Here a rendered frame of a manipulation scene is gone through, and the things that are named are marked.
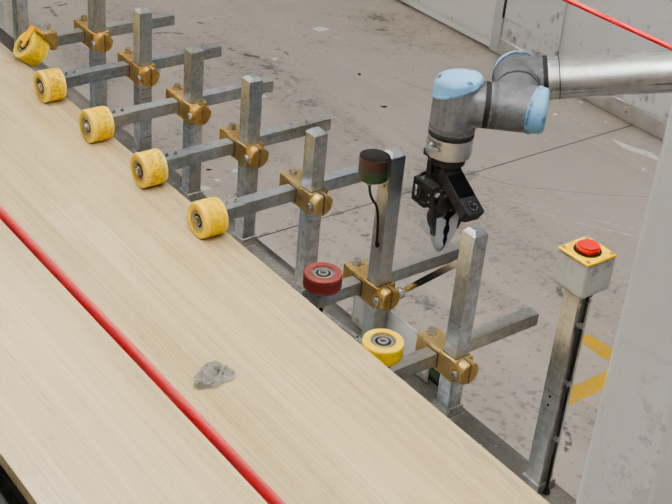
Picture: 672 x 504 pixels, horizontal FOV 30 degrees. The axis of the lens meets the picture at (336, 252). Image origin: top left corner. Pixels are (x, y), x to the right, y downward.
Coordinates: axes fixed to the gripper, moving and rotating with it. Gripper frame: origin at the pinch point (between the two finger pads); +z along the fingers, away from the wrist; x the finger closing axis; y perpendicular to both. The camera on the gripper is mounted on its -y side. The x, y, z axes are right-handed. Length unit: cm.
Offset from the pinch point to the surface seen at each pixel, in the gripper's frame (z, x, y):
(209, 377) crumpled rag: 7, 58, -5
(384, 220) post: -5.0, 9.6, 7.6
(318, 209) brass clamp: 3.7, 9.2, 29.6
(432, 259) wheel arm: 12.2, -9.2, 11.6
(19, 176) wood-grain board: 8, 55, 80
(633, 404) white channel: -89, 107, -124
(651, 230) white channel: -99, 107, -122
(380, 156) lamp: -19.7, 12.0, 8.2
